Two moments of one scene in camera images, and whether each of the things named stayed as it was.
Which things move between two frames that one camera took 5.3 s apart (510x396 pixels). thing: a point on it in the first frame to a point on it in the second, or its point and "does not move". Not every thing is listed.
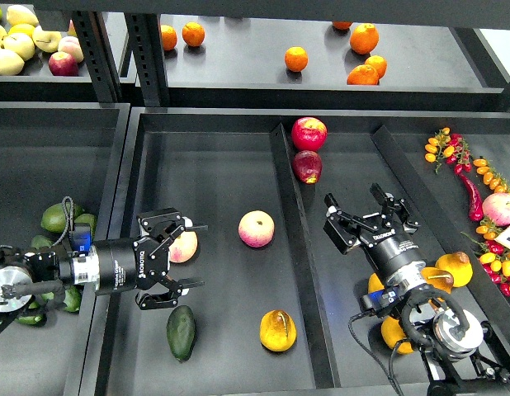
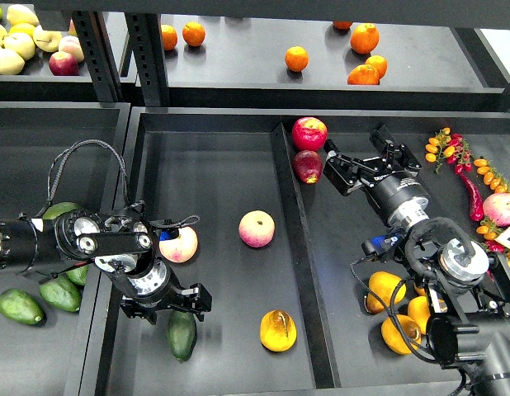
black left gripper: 126,263 to 155,287
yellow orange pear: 278,332 does not move
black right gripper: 387,245 to 394,191
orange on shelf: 379,63 does not move
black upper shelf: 215,61 does not move
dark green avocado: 181,332 does not move
